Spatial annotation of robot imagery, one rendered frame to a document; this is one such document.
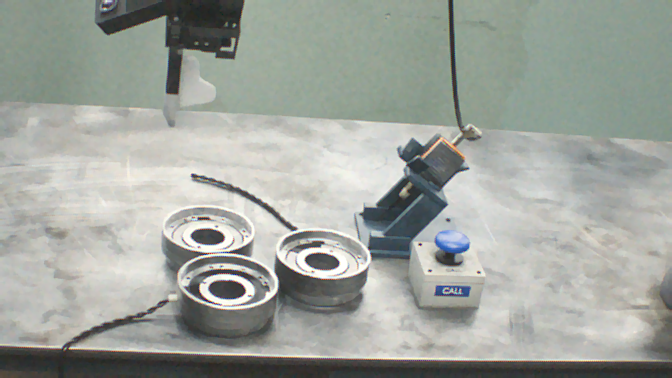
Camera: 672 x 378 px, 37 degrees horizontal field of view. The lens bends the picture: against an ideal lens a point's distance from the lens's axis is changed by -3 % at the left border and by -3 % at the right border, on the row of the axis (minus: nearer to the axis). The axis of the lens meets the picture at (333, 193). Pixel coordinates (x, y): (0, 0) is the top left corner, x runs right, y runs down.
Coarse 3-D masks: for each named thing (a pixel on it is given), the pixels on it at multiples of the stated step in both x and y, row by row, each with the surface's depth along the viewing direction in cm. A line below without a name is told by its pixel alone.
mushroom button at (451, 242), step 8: (440, 232) 115; (448, 232) 115; (456, 232) 115; (440, 240) 113; (448, 240) 113; (456, 240) 113; (464, 240) 114; (440, 248) 113; (448, 248) 113; (456, 248) 113; (464, 248) 113; (448, 256) 115
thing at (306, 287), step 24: (288, 240) 117; (336, 240) 119; (288, 264) 111; (312, 264) 117; (336, 264) 116; (360, 264) 115; (288, 288) 113; (312, 288) 110; (336, 288) 111; (360, 288) 113
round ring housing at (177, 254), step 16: (192, 208) 120; (208, 208) 120; (224, 208) 120; (176, 224) 118; (208, 224) 119; (240, 224) 120; (192, 240) 117; (208, 240) 119; (224, 240) 117; (176, 256) 113; (192, 256) 112
